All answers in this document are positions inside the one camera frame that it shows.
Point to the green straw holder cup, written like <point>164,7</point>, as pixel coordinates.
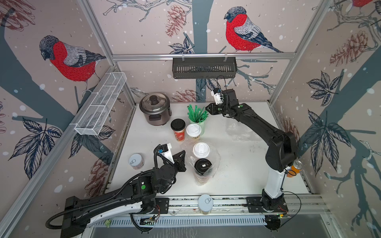
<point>198,116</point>

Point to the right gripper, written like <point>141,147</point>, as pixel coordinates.
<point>213,108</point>

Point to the white mesh wall shelf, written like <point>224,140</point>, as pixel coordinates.
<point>97,112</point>

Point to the red cup black lid front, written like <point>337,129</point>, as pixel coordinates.
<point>202,171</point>

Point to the yellow cup white lid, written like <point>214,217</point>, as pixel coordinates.
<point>194,131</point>

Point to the clear plastic carrier bag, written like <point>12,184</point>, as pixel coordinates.
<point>214,157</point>

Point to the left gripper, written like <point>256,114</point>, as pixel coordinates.
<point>180,163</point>

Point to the black hanging wire basket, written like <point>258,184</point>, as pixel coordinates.
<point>204,68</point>

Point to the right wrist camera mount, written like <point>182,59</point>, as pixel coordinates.
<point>217,96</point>

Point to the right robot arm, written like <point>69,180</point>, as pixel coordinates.
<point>282,146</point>

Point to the can on front rail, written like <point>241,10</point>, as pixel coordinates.
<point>205,204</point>

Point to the silver rice cooker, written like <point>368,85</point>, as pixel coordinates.
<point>156,108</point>

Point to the orange drink can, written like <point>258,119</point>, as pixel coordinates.
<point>295,169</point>

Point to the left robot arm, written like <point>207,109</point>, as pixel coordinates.
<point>136,196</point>

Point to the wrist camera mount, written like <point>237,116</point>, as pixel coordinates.
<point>164,153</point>
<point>217,96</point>

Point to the spare clear plastic bags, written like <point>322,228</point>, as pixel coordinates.
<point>240,132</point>

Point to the red cup black lid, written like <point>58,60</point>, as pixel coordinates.
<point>202,171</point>
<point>178,126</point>

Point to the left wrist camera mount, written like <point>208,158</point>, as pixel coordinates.
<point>164,153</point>

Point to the white can left side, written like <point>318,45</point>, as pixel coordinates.
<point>136,161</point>

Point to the green snack packet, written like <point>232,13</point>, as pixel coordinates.
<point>108,223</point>

